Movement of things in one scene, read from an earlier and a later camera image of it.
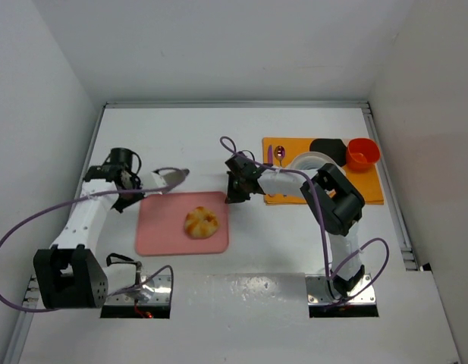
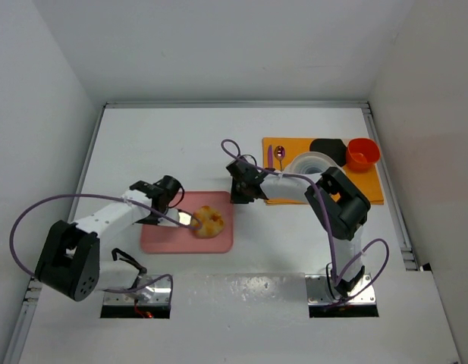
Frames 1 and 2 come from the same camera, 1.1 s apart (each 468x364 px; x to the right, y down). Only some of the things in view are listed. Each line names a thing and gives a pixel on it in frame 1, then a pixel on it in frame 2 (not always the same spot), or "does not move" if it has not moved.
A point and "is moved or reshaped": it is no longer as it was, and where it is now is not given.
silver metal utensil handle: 167,177 -> 186,219
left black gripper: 129,188 -> 167,217
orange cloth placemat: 277,152 does not move
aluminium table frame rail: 26,321 does not move
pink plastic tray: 161,230 does not move
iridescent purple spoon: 280,152 does not move
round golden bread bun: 201,223 is moved or reshaped
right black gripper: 236,186 does not move
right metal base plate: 318,292 does not move
